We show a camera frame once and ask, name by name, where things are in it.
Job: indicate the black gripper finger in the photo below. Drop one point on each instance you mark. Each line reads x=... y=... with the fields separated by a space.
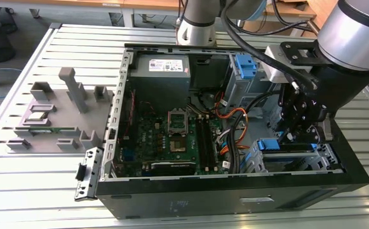
x=295 y=109
x=315 y=132

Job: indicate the CPU socket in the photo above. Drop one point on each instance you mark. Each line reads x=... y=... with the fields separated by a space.
x=179 y=145

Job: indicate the small wooden desk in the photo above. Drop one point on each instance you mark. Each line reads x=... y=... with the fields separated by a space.
x=256 y=27

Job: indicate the silver CPU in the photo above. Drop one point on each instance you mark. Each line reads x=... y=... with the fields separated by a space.
x=37 y=116

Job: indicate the metal disk bay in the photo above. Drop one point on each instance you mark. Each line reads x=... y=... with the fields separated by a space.
x=292 y=155

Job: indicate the blue plastic bay latch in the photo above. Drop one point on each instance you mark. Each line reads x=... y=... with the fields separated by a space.
x=247 y=66

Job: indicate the black graphics card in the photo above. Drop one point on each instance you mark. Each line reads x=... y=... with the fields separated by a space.
x=172 y=167

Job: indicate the long wooden desk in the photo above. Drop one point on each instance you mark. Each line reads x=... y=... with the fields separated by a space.
x=76 y=2

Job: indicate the green motherboard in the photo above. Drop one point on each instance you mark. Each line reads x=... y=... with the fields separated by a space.
x=153 y=143

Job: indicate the hard disk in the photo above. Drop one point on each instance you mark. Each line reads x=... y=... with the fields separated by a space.
x=269 y=145

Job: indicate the metal expansion slot bracket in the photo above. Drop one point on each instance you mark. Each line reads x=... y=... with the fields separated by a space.
x=90 y=171

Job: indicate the black RAM slot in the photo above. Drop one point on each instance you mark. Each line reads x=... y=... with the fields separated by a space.
x=211 y=143
x=201 y=143

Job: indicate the black open PC case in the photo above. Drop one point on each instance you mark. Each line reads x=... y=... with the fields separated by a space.
x=204 y=198

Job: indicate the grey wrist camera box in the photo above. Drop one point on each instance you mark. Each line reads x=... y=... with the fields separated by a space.
x=278 y=64

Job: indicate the grey power supply unit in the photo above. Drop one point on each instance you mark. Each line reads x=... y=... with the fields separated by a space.
x=159 y=71

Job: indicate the green RAM stick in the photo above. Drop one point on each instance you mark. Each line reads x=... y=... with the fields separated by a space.
x=45 y=130

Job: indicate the grey parts rack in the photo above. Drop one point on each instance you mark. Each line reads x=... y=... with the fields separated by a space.
x=66 y=124

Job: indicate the metal drive cage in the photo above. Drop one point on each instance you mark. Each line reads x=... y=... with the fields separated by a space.
x=239 y=90

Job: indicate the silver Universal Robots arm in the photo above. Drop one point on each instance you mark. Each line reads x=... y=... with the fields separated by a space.
x=354 y=35

